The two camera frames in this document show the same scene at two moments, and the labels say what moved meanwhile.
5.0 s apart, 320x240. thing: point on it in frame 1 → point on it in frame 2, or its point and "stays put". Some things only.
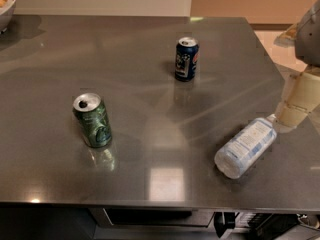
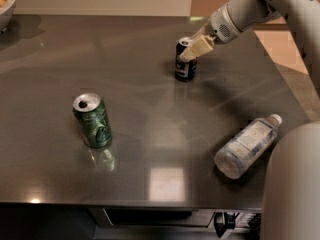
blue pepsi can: [187, 54] stays put
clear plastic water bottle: [245, 146] stays put
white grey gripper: [309, 39] → [219, 24]
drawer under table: [153, 217] stays put
